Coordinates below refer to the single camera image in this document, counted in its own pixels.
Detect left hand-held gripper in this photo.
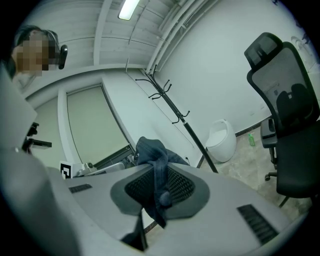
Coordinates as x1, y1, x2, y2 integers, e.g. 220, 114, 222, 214
59, 160, 126, 180

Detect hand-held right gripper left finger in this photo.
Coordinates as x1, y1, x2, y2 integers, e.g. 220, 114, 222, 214
0, 62, 78, 256

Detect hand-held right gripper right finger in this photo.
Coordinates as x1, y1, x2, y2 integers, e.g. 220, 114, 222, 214
47, 163, 302, 256

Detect black metal coat rack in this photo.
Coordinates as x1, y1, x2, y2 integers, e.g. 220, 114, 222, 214
134, 64, 219, 174

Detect black cap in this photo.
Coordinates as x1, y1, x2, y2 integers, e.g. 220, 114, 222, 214
121, 136, 191, 252

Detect white round trash bin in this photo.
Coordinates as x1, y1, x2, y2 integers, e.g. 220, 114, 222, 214
204, 119, 237, 164

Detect black mesh office chair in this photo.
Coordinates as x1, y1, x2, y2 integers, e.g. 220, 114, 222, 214
243, 31, 320, 208

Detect person's head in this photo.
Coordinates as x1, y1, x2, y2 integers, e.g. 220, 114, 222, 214
12, 33, 60, 76

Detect long ceiling light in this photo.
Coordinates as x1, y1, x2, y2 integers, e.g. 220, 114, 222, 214
117, 0, 141, 21

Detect white ceiling pipes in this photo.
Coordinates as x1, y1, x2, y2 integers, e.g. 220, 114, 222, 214
146, 0, 218, 72

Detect black head-worn camera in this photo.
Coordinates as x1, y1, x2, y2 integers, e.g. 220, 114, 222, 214
57, 44, 69, 70

